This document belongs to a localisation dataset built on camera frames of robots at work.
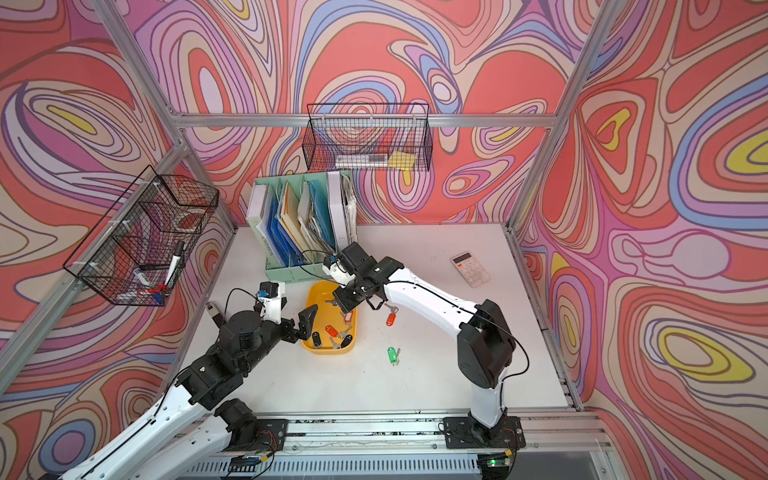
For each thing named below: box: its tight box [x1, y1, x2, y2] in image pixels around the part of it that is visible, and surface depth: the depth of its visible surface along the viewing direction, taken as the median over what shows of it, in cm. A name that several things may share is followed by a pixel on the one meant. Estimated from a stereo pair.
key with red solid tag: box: [325, 325, 352, 339], surface depth 93 cm
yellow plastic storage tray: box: [301, 279, 359, 355], surface depth 92 cm
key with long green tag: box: [387, 346, 401, 366], surface depth 88 cm
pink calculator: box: [450, 251, 490, 288], surface depth 107 cm
